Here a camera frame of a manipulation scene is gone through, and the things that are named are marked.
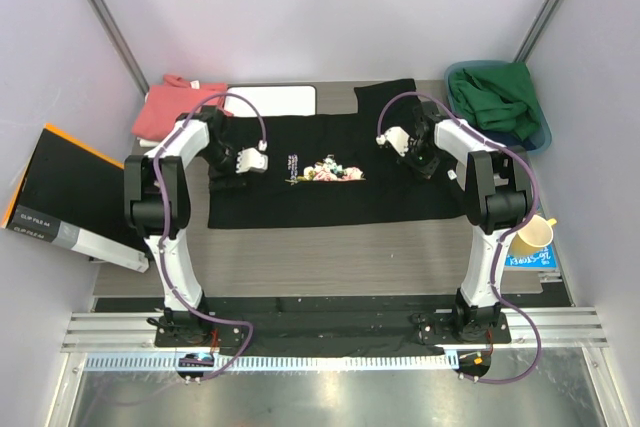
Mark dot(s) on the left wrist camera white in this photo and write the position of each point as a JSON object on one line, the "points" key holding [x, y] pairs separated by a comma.
{"points": [[252, 160]]}

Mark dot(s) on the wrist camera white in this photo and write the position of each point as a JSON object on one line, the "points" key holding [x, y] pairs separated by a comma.
{"points": [[397, 139], [252, 160]]}

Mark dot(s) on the folded pink t shirt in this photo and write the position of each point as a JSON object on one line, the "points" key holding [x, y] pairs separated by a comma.
{"points": [[165, 102]]}

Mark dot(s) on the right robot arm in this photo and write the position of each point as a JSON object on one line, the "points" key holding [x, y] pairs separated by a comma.
{"points": [[496, 197]]}

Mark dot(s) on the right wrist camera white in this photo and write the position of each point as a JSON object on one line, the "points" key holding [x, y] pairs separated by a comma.
{"points": [[397, 139]]}

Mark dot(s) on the aluminium rail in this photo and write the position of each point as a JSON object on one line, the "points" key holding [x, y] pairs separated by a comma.
{"points": [[113, 332]]}

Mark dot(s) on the yellow cup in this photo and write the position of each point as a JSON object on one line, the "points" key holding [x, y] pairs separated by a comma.
{"points": [[537, 234]]}

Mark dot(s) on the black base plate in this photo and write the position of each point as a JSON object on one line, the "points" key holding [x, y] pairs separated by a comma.
{"points": [[430, 320]]}

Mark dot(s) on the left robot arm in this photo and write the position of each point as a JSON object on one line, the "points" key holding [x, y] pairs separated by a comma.
{"points": [[157, 206]]}

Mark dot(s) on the folded white t shirt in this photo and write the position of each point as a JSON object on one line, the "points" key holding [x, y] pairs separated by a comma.
{"points": [[148, 144]]}

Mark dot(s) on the blue book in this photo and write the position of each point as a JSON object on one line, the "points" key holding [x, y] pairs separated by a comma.
{"points": [[543, 259]]}

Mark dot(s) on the white whiteboard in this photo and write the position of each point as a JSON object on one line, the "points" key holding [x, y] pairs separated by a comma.
{"points": [[273, 101]]}

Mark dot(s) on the navy blue t shirt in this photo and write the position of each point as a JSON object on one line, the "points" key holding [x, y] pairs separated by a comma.
{"points": [[510, 140]]}

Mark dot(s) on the black t shirt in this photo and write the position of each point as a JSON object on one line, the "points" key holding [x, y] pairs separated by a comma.
{"points": [[327, 170]]}

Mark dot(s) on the blue plastic basket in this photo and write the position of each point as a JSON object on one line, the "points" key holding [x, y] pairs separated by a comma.
{"points": [[537, 143]]}

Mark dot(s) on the green t shirt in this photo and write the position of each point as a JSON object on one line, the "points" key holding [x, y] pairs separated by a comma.
{"points": [[497, 98]]}

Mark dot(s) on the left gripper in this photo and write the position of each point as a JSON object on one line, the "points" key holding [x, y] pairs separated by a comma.
{"points": [[232, 170]]}

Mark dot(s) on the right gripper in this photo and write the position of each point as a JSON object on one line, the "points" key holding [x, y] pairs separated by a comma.
{"points": [[426, 171]]}

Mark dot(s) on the black clip file folder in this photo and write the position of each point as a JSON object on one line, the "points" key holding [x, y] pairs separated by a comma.
{"points": [[72, 196]]}

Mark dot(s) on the left aluminium frame post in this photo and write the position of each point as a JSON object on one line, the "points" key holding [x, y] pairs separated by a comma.
{"points": [[117, 39]]}

